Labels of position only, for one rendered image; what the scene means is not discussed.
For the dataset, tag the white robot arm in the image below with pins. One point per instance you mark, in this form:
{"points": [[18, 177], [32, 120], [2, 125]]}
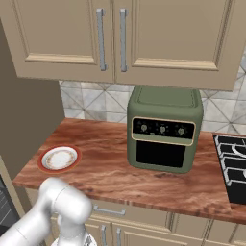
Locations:
{"points": [[65, 205]]}

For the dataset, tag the green countertop oven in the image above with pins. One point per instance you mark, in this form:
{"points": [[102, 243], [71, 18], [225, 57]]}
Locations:
{"points": [[164, 128]]}

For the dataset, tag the black built-in oven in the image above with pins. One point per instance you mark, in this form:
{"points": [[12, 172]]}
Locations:
{"points": [[6, 205]]}

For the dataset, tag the red rimmed white plate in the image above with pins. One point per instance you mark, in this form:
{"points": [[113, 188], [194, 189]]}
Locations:
{"points": [[59, 159]]}

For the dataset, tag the beige drawer front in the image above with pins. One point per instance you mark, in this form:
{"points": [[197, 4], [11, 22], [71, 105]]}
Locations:
{"points": [[141, 213]]}

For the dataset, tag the beige tall cabinet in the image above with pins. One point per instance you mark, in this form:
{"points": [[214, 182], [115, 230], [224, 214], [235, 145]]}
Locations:
{"points": [[25, 121]]}

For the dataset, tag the black hob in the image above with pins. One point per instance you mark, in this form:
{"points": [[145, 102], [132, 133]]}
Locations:
{"points": [[235, 169]]}

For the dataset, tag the beige base cupboard run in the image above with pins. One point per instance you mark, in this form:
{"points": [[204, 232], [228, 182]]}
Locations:
{"points": [[211, 232]]}

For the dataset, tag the beige wall cupboard door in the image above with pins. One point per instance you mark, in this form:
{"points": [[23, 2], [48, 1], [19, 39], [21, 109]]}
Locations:
{"points": [[61, 35], [179, 38]]}

